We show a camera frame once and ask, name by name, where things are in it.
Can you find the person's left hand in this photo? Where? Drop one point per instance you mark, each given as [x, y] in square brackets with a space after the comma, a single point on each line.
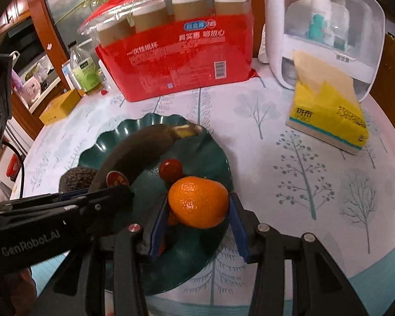
[23, 286]

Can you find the brown overripe banana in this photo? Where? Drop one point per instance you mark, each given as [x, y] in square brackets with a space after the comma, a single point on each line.
[131, 151]

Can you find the red paper cup package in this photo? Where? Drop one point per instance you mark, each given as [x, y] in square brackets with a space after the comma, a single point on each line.
[184, 59]

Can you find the dark green wavy plate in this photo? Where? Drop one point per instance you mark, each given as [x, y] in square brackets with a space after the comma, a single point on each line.
[204, 158]

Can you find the small teal bottle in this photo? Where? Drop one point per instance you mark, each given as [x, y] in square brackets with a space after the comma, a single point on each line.
[316, 28]

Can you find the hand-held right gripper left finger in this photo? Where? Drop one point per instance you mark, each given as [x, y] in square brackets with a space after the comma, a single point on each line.
[159, 230]

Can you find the small cherry tomato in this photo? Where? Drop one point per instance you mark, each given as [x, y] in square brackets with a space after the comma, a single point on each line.
[171, 168]

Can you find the red tool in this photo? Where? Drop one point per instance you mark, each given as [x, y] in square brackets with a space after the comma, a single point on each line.
[13, 168]

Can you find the tree print tablecloth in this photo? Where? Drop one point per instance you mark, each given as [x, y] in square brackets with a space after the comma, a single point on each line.
[283, 204]

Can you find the smooth orange tangerine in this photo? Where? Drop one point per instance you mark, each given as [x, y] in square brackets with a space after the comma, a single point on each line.
[197, 202]

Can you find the clear bottle with green label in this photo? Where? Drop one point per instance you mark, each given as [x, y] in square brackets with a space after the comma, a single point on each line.
[85, 72]

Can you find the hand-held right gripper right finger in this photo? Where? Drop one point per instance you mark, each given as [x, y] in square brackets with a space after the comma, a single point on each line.
[237, 230]

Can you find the flat yellow box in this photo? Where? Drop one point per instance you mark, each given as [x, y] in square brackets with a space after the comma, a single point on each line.
[61, 107]

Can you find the white storage box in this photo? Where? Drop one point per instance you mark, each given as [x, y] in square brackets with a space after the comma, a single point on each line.
[365, 39]

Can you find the dark avocado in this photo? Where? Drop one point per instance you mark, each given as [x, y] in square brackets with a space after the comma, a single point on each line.
[75, 179]

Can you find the yellow tissue box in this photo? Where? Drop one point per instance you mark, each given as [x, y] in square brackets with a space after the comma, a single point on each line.
[329, 118]

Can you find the wooden cabinet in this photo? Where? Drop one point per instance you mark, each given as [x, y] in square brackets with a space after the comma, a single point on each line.
[49, 16]

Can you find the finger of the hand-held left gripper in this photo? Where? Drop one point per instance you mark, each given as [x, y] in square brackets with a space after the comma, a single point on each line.
[69, 196]
[102, 219]

